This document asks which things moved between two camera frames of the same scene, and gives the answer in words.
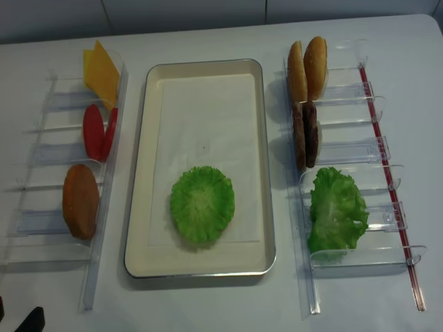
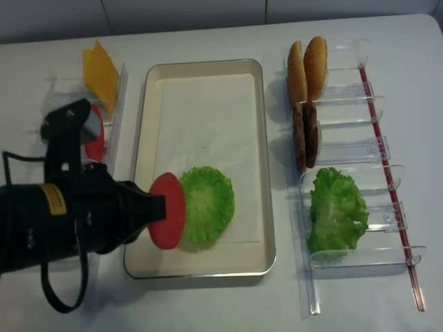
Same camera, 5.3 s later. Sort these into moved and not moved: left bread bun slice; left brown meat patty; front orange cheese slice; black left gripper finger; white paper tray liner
Moved: black left gripper finger
Not moved: left bread bun slice; front orange cheese slice; left brown meat patty; white paper tray liner
